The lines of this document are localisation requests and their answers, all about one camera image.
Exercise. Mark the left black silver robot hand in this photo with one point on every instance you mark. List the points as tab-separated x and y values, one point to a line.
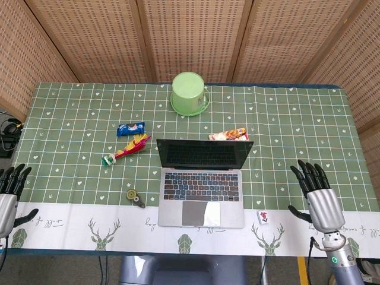
8	207

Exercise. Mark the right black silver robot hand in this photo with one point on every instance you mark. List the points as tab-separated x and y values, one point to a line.
325	207

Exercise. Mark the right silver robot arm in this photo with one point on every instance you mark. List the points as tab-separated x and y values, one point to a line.
344	261

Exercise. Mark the silver open laptop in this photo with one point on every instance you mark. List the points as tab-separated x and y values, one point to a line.
202	185

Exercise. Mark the white mahjong tile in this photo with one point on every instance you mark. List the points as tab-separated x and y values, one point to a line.
263	216

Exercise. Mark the green grid deer tablecloth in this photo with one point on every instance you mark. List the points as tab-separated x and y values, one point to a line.
74	184

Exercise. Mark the metal table leg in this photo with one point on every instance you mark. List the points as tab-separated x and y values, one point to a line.
263	270

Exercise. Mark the orange red snack packet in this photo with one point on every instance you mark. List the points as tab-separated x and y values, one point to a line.
228	134

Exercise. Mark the olive correction tape dispenser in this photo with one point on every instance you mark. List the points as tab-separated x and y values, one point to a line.
134	197

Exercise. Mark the red yellow snack wrapper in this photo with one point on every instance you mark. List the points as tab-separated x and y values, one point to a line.
130	148

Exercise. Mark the blue snack packet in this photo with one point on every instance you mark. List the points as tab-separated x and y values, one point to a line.
130	129

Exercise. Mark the grey robot torso base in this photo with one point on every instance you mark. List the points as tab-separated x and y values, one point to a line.
184	270

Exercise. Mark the green upturned plastic bucket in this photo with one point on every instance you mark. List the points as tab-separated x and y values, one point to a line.
187	92

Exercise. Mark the woven bamboo folding screen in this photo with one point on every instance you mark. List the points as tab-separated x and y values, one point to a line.
193	38

